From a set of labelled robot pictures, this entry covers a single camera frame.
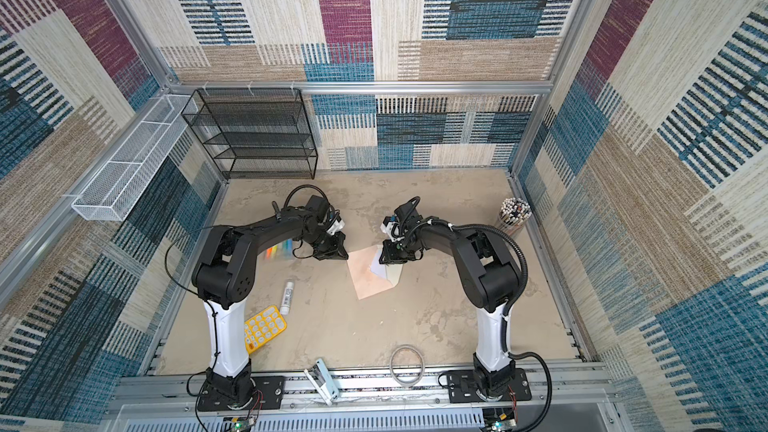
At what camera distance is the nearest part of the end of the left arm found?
867 mm

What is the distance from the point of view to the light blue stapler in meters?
0.73

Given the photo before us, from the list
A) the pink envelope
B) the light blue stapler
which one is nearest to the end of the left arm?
the pink envelope

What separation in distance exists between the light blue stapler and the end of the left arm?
0.27 m

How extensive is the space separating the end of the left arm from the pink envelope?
0.07 meters

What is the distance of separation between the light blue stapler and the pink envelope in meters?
0.21

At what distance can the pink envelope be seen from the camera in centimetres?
93
